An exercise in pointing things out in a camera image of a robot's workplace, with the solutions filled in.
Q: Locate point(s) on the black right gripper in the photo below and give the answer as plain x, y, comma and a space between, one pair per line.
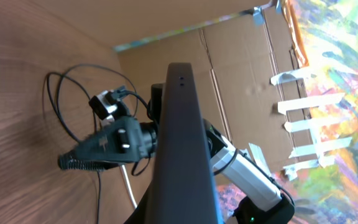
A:
121, 141

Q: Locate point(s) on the colourful painted cloth backdrop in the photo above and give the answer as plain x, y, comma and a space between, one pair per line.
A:
325, 38

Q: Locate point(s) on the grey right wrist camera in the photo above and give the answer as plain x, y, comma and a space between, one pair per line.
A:
109, 105

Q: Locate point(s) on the Samsung Galaxy smartphone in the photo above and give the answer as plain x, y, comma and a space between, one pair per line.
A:
182, 189

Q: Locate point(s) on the white tape strips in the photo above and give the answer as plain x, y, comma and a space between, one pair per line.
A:
318, 147

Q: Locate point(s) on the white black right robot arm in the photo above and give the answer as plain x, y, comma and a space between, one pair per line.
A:
265, 201

